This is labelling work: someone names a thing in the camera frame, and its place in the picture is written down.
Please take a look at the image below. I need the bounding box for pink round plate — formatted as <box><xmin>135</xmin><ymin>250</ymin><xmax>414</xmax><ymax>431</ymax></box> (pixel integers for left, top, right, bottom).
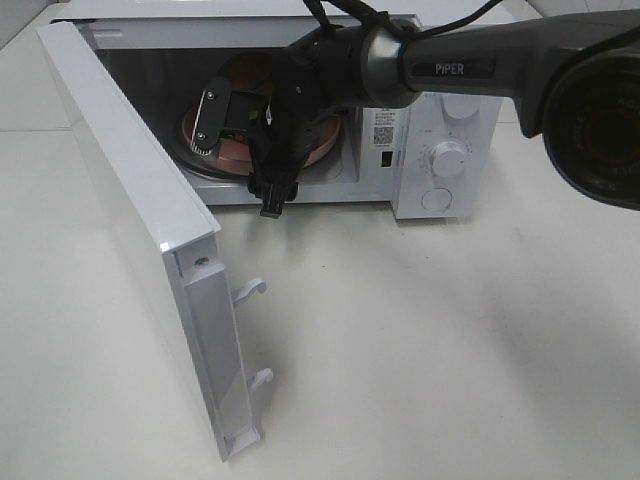
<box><xmin>174</xmin><ymin>107</ymin><xmax>341</xmax><ymax>178</ymax></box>

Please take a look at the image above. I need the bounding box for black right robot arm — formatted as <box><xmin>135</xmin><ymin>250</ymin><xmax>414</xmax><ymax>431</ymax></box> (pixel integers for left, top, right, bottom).
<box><xmin>248</xmin><ymin>10</ymin><xmax>639</xmax><ymax>218</ymax></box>

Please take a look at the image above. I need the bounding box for upper white power knob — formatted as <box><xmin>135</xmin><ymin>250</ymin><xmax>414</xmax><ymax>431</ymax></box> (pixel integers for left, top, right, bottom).
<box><xmin>441</xmin><ymin>94</ymin><xmax>481</xmax><ymax>121</ymax></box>

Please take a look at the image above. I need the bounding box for round white door button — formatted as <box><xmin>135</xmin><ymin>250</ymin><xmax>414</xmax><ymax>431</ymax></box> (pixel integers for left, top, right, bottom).
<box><xmin>421</xmin><ymin>188</ymin><xmax>453</xmax><ymax>213</ymax></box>

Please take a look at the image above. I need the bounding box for glass microwave turntable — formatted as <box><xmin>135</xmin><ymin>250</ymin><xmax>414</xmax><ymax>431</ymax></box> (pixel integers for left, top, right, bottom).
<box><xmin>171</xmin><ymin>114</ymin><xmax>345</xmax><ymax>181</ymax></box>

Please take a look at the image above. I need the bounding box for white timer knob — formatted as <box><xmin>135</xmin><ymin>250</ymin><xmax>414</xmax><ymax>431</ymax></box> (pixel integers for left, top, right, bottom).
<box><xmin>429</xmin><ymin>140</ymin><xmax>468</xmax><ymax>178</ymax></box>

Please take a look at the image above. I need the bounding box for burger with lettuce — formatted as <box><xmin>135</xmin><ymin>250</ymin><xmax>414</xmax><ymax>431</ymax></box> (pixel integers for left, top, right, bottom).
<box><xmin>218</xmin><ymin>52</ymin><xmax>273</xmax><ymax>96</ymax></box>

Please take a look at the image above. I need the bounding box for white microwave oven body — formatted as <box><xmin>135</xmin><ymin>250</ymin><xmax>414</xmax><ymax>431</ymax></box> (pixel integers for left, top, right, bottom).
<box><xmin>50</xmin><ymin>1</ymin><xmax>501</xmax><ymax>219</ymax></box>

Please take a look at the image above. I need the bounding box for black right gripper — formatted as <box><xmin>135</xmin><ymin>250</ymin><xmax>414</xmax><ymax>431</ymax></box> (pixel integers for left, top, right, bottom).
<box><xmin>190</xmin><ymin>49</ymin><xmax>339</xmax><ymax>218</ymax></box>

